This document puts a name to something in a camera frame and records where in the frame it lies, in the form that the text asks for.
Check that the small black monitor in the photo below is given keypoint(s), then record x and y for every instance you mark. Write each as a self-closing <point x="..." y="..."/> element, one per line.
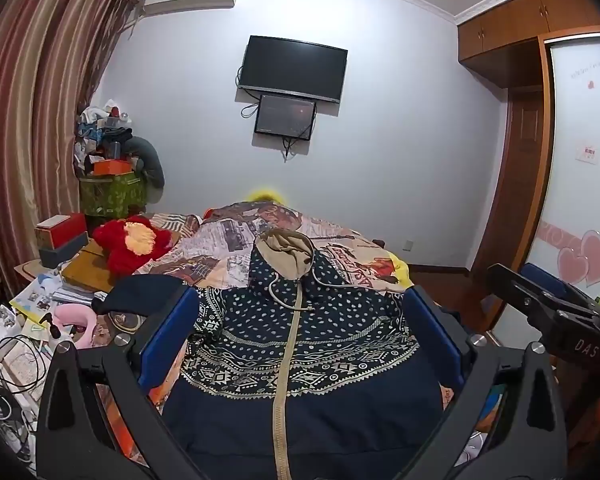
<point x="284" y="115"/>

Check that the yellow plush toy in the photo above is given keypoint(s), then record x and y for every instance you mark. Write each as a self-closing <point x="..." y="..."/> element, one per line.
<point x="262" y="196"/>

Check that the navy patterned hoodie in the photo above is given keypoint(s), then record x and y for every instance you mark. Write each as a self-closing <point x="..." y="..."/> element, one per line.
<point x="310" y="360"/>

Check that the red plush toy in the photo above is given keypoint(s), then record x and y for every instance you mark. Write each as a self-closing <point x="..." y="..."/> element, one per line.
<point x="130" y="245"/>

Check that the pile of clothes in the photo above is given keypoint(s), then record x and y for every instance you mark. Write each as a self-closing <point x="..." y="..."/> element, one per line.
<point x="97" y="130"/>

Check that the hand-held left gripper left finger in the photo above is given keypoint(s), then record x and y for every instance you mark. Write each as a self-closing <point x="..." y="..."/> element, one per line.
<point x="170" y="332"/>

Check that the wooden board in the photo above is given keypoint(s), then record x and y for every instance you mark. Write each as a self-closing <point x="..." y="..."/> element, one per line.
<point x="87" y="267"/>

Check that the red and white box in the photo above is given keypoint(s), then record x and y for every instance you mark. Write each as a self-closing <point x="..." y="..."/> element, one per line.
<point x="60" y="227"/>

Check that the white sticker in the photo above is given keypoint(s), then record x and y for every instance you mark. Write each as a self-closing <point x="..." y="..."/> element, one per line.
<point x="587" y="152"/>

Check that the dark grey box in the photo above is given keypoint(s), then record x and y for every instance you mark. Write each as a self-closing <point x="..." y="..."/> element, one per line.
<point x="62" y="255"/>

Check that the green patterned box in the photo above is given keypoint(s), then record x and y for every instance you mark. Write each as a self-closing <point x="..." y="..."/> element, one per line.
<point x="110" y="194"/>

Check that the orange box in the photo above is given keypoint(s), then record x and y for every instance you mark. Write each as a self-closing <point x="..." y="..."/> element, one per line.
<point x="112" y="166"/>

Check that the pink neck pillow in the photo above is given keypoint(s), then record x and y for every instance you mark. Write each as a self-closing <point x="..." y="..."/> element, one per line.
<point x="70" y="317"/>

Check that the wooden upper cabinet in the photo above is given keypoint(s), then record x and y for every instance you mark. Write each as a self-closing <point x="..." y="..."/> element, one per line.
<point x="505" y="35"/>

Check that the brown wooden door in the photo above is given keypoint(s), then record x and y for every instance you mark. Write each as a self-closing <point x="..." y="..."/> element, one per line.
<point x="522" y="160"/>

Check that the large black television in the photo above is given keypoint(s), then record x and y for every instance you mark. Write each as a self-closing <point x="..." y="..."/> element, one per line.
<point x="292" y="67"/>

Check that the grey pillow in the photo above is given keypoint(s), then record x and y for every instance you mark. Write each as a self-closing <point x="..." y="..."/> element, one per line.
<point x="150" y="160"/>

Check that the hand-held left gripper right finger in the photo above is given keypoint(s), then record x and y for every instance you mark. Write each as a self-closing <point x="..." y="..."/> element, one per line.
<point x="435" y="332"/>

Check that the pile of papers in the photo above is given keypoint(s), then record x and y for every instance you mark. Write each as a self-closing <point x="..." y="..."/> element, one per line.
<point x="35" y="302"/>

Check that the striped brown curtain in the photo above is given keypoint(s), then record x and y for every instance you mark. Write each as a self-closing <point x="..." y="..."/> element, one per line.
<point x="30" y="110"/>

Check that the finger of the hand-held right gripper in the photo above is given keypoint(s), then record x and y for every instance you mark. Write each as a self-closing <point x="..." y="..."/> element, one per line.
<point x="520" y="287"/>
<point x="545" y="276"/>

